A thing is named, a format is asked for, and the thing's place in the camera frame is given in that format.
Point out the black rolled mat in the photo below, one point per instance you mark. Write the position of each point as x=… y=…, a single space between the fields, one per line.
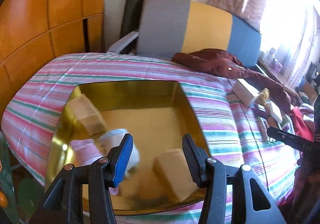
x=131 y=16

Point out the pink sock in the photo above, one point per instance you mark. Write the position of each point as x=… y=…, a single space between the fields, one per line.
x=88 y=151

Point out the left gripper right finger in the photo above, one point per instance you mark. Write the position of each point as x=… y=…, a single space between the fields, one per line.
x=209 y=173

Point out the tricolour headboard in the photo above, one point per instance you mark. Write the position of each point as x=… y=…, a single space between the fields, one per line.
x=168 y=27

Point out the maroon puffer jacket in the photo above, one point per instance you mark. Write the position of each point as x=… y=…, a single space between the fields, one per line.
x=220 y=63

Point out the person's right hand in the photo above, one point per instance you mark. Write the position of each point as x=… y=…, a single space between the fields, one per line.
x=301 y=179

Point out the small yellow sponge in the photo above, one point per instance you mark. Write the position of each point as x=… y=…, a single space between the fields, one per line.
x=87 y=114

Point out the white carton box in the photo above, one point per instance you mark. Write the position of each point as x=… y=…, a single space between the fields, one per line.
x=245 y=92

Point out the red fleece blanket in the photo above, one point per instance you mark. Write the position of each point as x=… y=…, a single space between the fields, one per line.
x=304 y=126

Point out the wooden desk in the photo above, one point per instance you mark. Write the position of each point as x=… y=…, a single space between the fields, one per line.
x=278 y=78

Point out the striped bed sheet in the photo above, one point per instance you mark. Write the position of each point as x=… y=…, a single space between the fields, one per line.
x=230 y=128

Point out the white foam block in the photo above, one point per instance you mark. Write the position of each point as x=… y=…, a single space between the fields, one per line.
x=273 y=110

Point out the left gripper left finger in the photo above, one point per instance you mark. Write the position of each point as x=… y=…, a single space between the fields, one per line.
x=105 y=173

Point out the purple box on desk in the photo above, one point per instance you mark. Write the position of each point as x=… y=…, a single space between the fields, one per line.
x=276 y=65

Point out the gold metal tray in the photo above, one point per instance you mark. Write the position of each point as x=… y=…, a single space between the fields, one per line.
x=157 y=114

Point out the orange wooden wardrobe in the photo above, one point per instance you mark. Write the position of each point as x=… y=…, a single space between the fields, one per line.
x=34 y=32

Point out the large yellow sponge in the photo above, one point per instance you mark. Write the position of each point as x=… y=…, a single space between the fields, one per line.
x=172 y=171

